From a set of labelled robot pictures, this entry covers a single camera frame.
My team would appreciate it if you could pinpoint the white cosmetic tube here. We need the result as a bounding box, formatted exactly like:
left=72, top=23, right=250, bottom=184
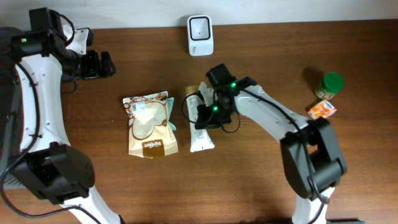
left=185, top=82, right=215, bottom=152

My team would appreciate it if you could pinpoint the teal wipes packet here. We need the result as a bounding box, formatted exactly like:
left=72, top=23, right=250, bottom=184
left=167, top=97, right=177, bottom=131

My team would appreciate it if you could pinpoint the beige snack bag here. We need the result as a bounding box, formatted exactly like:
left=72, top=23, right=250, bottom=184
left=123, top=91, right=178, bottom=159

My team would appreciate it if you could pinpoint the orange tissue pack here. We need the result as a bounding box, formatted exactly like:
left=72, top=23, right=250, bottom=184
left=307, top=100, right=337, bottom=119

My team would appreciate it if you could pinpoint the green lid jar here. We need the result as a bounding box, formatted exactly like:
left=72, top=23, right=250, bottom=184
left=315, top=72, right=345, bottom=100

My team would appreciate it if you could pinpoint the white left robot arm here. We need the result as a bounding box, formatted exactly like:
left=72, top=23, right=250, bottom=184
left=2, top=7, right=123, bottom=223

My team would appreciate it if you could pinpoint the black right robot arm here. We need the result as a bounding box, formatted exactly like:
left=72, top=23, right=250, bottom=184
left=194, top=63, right=347, bottom=223

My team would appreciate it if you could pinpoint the white barcode scanner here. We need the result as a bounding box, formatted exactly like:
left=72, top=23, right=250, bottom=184
left=187, top=15, right=214, bottom=57

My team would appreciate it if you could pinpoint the black left camera cable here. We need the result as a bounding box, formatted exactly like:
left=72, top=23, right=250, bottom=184
left=60, top=76, right=78, bottom=95

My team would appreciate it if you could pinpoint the black camera cable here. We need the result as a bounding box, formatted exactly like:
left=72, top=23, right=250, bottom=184
left=180, top=90, right=241, bottom=134
left=60, top=76, right=78, bottom=95

